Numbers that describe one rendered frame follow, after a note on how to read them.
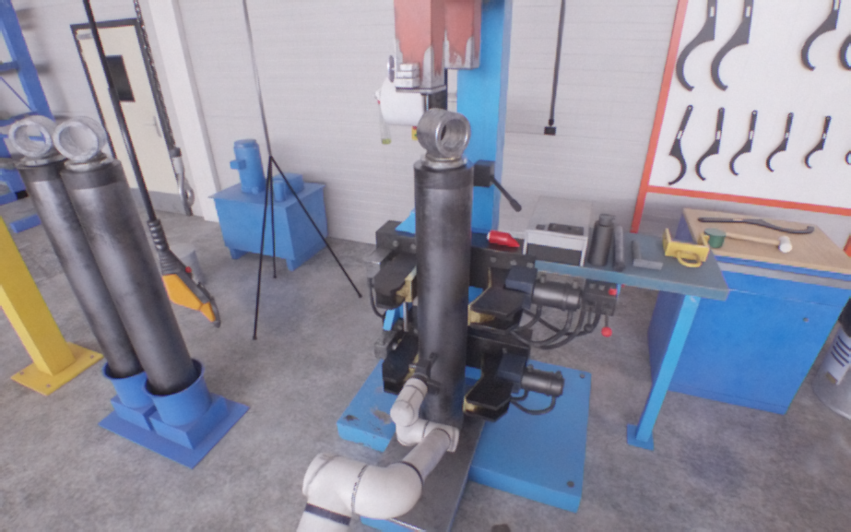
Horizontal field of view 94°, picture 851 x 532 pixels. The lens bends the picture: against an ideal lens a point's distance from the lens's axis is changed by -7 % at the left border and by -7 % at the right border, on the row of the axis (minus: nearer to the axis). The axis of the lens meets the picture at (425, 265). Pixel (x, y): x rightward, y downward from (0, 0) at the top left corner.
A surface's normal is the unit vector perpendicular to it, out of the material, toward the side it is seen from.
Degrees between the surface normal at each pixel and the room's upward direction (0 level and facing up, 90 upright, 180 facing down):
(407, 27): 90
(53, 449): 0
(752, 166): 90
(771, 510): 0
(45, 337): 90
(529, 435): 0
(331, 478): 27
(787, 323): 90
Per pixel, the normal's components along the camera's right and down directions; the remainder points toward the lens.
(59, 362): 0.93, 0.16
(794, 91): -0.36, 0.46
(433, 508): -0.01, -0.87
